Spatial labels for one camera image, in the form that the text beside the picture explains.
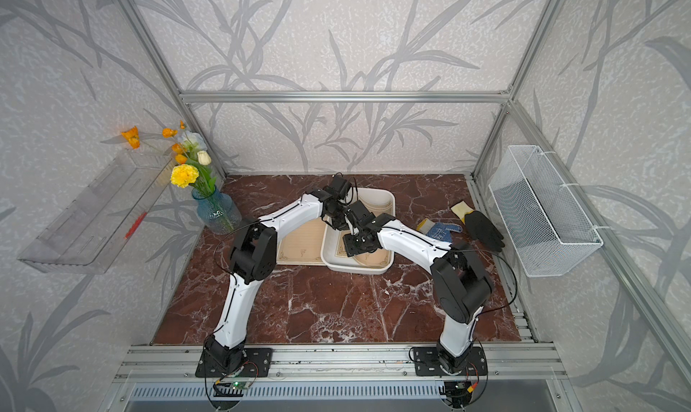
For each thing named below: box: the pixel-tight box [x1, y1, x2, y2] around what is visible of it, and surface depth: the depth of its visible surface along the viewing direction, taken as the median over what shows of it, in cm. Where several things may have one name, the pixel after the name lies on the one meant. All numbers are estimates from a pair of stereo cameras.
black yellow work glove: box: [449, 200, 505, 253], surface depth 106 cm
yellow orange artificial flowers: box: [120, 119, 217, 193], surface depth 84 cm
